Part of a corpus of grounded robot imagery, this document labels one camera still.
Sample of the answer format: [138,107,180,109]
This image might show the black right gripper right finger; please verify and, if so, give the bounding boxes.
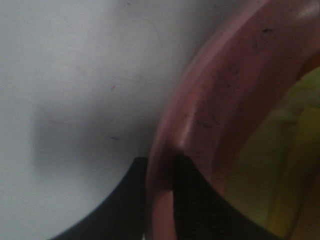
[173,155,278,240]

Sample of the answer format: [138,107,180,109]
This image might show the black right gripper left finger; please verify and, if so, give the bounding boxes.
[54,157,148,240]

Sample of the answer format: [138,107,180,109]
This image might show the toy sandwich with bread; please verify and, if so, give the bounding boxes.
[224,68,320,239]

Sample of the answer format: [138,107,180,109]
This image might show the pink round plate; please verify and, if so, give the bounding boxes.
[146,0,320,240]

